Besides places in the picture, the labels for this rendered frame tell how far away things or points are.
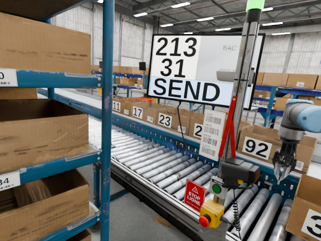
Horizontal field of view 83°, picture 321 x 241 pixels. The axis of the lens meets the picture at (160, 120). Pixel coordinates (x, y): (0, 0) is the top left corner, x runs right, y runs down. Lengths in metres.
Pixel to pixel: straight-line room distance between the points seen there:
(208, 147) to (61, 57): 0.59
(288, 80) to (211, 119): 5.17
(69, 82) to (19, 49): 0.10
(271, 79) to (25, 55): 5.75
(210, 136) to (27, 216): 0.62
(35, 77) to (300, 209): 1.02
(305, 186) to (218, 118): 0.71
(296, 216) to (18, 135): 1.02
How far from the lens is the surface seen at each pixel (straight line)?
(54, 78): 0.45
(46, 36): 0.48
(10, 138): 0.49
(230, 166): 0.69
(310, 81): 5.81
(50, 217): 0.60
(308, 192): 1.29
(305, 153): 1.31
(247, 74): 0.71
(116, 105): 2.28
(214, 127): 0.75
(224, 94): 0.83
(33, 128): 0.49
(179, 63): 0.88
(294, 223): 1.05
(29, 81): 0.44
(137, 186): 1.19
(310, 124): 0.79
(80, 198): 0.60
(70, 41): 0.49
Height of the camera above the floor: 1.35
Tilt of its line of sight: 13 degrees down
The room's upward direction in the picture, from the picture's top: 5 degrees clockwise
